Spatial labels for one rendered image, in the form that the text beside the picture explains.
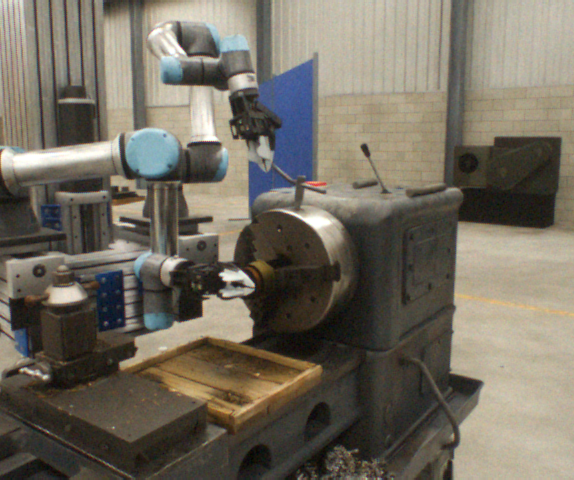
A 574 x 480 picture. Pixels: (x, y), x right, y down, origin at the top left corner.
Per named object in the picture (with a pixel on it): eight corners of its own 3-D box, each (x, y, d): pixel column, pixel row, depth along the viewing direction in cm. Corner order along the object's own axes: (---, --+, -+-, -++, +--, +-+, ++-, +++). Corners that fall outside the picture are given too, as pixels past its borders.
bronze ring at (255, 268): (252, 255, 140) (227, 261, 132) (282, 260, 134) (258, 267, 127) (252, 292, 141) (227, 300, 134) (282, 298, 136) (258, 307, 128)
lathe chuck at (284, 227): (248, 304, 161) (259, 196, 154) (343, 340, 144) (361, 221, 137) (227, 311, 154) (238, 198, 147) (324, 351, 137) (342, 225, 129)
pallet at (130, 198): (116, 199, 1390) (116, 183, 1384) (145, 200, 1366) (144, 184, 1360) (86, 204, 1277) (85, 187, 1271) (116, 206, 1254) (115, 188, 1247)
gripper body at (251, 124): (232, 142, 147) (222, 98, 147) (253, 142, 154) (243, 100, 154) (254, 133, 142) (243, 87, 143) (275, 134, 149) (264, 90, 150)
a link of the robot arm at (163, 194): (144, 129, 156) (148, 301, 164) (136, 129, 145) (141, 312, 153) (186, 130, 157) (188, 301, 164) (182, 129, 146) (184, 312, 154)
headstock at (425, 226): (342, 282, 220) (343, 181, 214) (462, 301, 193) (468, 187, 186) (242, 320, 173) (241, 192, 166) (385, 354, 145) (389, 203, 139)
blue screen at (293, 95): (227, 220, 1025) (225, 87, 986) (271, 218, 1044) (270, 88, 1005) (280, 269, 630) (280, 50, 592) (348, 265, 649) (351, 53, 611)
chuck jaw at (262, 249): (274, 264, 146) (253, 226, 149) (287, 255, 144) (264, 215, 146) (247, 272, 138) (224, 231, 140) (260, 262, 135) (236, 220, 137)
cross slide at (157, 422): (64, 368, 120) (62, 348, 120) (209, 427, 96) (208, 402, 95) (-14, 395, 107) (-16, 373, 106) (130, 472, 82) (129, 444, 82)
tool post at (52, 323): (78, 342, 109) (75, 293, 107) (102, 351, 105) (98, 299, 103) (43, 354, 103) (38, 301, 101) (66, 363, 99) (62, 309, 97)
